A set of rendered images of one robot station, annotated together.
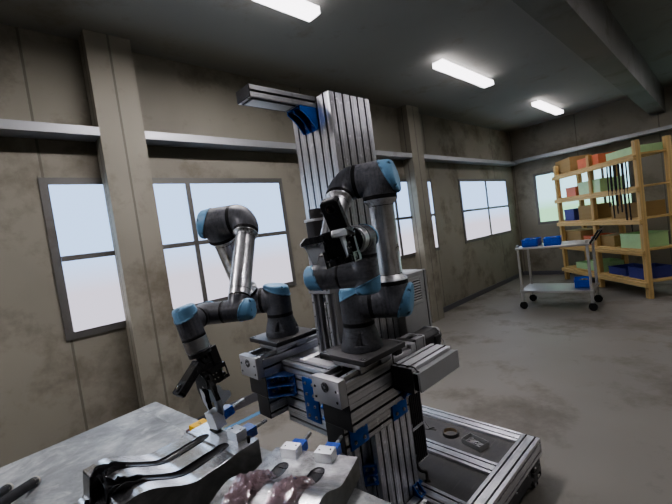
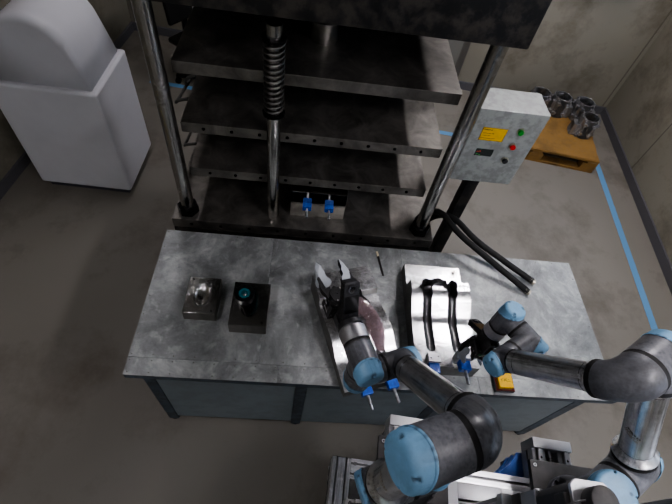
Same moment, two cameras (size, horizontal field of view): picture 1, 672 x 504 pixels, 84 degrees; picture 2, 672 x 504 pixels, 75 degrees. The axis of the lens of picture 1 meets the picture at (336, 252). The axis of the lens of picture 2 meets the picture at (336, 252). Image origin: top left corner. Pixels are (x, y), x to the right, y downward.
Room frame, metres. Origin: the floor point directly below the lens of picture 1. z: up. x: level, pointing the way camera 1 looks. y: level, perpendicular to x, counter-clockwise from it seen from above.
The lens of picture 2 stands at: (1.23, -0.50, 2.48)
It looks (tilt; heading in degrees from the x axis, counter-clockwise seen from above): 54 degrees down; 131
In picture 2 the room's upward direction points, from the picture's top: 12 degrees clockwise
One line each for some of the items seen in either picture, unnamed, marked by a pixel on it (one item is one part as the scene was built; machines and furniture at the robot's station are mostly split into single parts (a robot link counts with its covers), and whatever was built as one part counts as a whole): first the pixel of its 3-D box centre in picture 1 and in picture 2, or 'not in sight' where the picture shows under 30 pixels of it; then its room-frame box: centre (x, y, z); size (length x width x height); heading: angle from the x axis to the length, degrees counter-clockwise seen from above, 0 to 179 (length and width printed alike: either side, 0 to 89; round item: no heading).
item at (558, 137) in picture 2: not in sight; (536, 121); (0.06, 3.29, 0.16); 1.13 x 0.79 x 0.32; 43
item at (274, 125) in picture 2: not in sight; (273, 168); (0.06, 0.34, 1.10); 0.05 x 0.05 x 1.30
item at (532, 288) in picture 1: (560, 269); not in sight; (5.24, -3.12, 0.52); 1.07 x 0.63 x 1.04; 43
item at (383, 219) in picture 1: (384, 239); (402, 472); (1.28, -0.17, 1.41); 0.15 x 0.12 x 0.55; 69
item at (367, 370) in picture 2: (361, 239); (363, 362); (1.04, -0.08, 1.43); 0.11 x 0.08 x 0.09; 159
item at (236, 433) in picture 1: (250, 429); (434, 371); (1.13, 0.34, 0.89); 0.13 x 0.05 x 0.05; 139
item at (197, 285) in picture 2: not in sight; (203, 298); (0.30, -0.19, 0.83); 0.17 x 0.13 x 0.06; 139
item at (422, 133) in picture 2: not in sight; (317, 88); (-0.13, 0.72, 1.26); 1.10 x 0.74 x 0.05; 49
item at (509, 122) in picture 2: not in sight; (453, 214); (0.58, 1.18, 0.73); 0.30 x 0.22 x 1.47; 49
